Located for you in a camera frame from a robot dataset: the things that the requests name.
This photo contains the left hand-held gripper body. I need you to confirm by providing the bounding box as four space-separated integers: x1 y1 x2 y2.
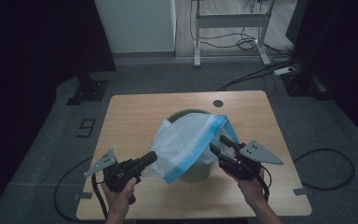
83 147 143 205

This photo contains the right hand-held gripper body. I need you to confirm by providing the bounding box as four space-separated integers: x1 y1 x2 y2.
218 139 284 182

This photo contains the green plastic trash can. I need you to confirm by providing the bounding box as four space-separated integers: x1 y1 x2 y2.
166 108 216 184

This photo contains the white blue-edged trash bag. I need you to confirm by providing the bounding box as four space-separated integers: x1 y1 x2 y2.
141 112 241 185

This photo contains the person's left hand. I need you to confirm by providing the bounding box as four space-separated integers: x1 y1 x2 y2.
101 176 138 216

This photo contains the person's right hand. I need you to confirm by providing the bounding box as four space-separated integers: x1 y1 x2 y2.
222 167 270 210

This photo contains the white power strip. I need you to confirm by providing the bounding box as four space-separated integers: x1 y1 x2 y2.
273 65 296 77

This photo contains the black stand base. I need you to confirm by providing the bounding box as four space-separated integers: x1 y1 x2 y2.
65 73 110 106
281 73 334 101

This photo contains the white cabinet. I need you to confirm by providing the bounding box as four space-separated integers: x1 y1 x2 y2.
93 0 177 54

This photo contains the dark curtain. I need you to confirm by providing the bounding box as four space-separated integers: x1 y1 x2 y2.
285 0 358 150
0 0 117 223

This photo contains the left hand-held gripper black cable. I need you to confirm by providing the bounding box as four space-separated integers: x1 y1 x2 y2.
53 156 109 223

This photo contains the hand-held gripper black cable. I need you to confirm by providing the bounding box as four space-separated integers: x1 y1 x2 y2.
53 156 109 223
255 147 355 203

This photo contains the thick black floor cable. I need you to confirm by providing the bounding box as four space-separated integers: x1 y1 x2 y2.
217 58 302 92

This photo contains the right hand-held gripper black cable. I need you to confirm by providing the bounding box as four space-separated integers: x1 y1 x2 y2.
255 147 355 203

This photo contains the tangle of thin black cables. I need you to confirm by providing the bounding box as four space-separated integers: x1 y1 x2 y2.
188 0 293 59

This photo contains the white metal desk frame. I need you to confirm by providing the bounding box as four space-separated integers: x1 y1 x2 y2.
191 0 276 68

